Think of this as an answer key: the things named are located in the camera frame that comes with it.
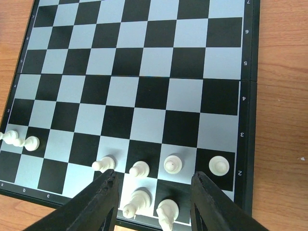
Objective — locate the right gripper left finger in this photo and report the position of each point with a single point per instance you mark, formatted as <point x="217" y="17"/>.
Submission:
<point x="93" y="209"/>

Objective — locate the white knight piece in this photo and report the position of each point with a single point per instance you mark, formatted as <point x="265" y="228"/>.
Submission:
<point x="168" y="212"/>

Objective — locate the black and white chessboard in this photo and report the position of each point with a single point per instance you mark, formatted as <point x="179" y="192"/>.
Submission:
<point x="135" y="80"/>

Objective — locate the white pawn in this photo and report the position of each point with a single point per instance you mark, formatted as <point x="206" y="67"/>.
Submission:
<point x="219" y="165"/>
<point x="104" y="164"/>
<point x="9" y="137"/>
<point x="139" y="170"/>
<point x="173" y="164"/>
<point x="31" y="143"/>

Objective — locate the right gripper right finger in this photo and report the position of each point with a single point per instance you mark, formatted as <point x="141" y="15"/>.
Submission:
<point x="212" y="210"/>

